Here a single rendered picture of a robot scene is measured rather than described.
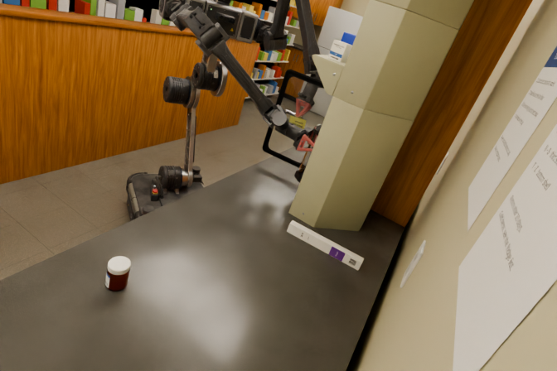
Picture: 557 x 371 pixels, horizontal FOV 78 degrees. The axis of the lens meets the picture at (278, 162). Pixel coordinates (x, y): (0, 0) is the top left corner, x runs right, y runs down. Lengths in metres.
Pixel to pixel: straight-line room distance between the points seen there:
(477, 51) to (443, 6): 0.33
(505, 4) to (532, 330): 1.28
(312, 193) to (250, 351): 0.60
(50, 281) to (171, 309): 0.27
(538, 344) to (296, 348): 0.70
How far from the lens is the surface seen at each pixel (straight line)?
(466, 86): 1.46
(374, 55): 1.12
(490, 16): 1.46
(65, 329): 0.87
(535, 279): 0.30
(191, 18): 1.37
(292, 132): 1.37
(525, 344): 0.28
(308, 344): 0.93
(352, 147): 1.17
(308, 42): 1.59
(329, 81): 1.16
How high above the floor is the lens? 1.63
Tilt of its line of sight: 24 degrees down
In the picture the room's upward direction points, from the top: 19 degrees clockwise
